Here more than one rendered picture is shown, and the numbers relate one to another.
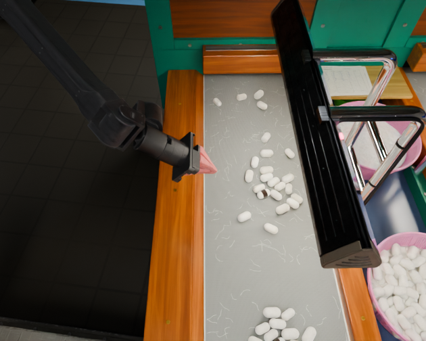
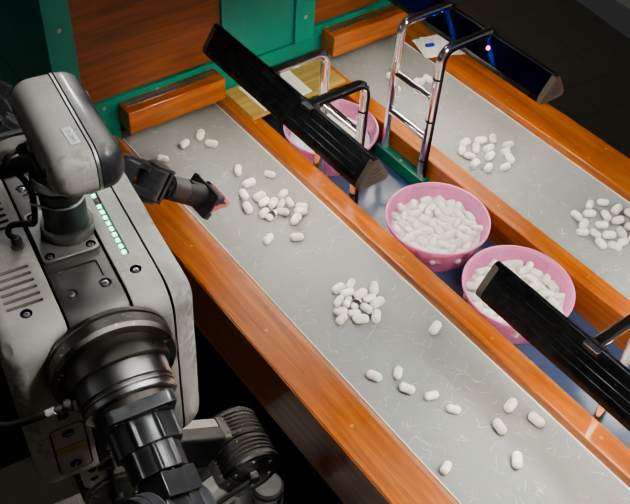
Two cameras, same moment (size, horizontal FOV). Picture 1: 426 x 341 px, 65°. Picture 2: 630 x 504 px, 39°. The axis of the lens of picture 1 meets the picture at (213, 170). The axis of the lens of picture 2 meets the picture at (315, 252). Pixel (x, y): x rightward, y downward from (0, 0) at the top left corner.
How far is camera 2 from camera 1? 1.44 m
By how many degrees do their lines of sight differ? 26
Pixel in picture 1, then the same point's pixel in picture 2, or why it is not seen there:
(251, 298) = (316, 290)
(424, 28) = (323, 14)
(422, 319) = (442, 241)
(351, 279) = (381, 237)
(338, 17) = (244, 29)
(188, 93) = not seen: hidden behind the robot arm
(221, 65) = (149, 118)
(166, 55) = not seen: hidden behind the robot
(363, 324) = (405, 260)
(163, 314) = (259, 327)
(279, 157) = (262, 182)
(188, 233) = (231, 270)
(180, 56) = not seen: hidden behind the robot
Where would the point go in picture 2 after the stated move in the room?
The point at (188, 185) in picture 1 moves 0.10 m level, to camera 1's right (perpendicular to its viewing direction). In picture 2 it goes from (199, 236) to (234, 221)
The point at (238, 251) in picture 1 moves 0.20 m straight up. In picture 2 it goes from (281, 266) to (284, 204)
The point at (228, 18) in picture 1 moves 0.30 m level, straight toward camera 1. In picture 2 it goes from (138, 66) to (192, 127)
